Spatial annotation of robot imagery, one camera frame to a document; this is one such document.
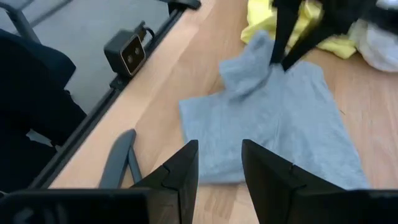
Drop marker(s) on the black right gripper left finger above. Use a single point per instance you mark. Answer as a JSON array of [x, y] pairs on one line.
[[183, 186]]

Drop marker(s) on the black metal table frame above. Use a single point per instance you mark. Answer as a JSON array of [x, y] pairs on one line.
[[102, 102]]

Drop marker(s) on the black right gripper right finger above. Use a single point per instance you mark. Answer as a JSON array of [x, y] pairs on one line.
[[273, 186]]

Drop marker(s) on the white cloth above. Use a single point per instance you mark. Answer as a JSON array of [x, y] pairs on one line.
[[379, 49]]

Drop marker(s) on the yellow cloth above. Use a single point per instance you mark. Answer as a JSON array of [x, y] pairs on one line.
[[261, 18]]

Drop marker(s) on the black table-level camera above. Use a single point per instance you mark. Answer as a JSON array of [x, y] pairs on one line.
[[127, 54]]

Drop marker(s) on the light grey towel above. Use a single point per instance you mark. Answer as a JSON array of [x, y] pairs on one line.
[[264, 124]]

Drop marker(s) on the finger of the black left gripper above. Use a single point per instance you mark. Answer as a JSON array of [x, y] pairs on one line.
[[311, 43], [284, 31]]

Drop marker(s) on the black padded chair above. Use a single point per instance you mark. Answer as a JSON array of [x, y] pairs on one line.
[[31, 109]]

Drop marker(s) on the grey metal leg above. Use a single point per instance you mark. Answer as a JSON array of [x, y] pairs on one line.
[[18, 21]]

